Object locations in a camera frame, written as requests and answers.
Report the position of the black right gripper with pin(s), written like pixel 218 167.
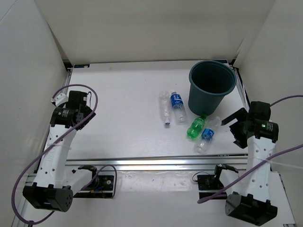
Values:
pixel 238 135

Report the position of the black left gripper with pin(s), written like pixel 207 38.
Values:
pixel 86 120

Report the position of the small blue label bottle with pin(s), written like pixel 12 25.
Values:
pixel 202 144

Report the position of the green plastic soda bottle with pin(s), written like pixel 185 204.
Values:
pixel 196 126

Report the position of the clear unlabelled plastic bottle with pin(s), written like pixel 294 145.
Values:
pixel 165 109

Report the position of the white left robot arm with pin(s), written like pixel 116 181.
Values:
pixel 51 189

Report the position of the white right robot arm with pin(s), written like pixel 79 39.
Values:
pixel 248 199

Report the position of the dark teal plastic bin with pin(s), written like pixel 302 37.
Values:
pixel 210 81

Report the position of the blue table edge sticker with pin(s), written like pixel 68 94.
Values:
pixel 77 66

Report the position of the blue label water bottle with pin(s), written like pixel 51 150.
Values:
pixel 178 108

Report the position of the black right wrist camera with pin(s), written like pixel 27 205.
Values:
pixel 260 110

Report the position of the aluminium front frame rail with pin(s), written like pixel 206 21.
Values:
pixel 187 163

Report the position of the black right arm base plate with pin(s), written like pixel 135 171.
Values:
pixel 207 184

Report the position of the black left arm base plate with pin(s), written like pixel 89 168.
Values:
pixel 104 189

